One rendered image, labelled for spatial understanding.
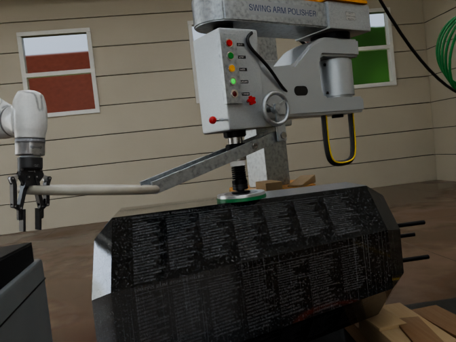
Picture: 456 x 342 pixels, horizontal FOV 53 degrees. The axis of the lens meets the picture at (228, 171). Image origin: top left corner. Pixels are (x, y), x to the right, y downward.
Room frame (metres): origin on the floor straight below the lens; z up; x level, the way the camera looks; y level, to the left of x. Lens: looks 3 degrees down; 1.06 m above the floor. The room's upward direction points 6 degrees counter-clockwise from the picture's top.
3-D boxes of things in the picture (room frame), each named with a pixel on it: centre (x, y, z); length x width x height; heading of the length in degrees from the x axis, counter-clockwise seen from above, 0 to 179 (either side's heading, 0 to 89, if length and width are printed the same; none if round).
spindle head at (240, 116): (2.04, -0.11, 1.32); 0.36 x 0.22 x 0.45; 124
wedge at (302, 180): (2.76, -0.44, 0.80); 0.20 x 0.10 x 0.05; 146
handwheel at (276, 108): (1.96, -0.21, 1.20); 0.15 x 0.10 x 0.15; 124
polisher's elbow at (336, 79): (2.36, -0.60, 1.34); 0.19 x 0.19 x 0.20
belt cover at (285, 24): (2.19, -0.34, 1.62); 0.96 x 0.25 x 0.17; 124
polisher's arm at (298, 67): (2.20, -0.38, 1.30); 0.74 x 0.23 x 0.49; 124
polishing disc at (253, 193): (2.00, -0.05, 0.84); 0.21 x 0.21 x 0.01
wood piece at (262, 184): (2.66, -0.23, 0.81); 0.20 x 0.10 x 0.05; 13
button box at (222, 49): (1.86, -0.05, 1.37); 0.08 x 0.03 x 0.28; 124
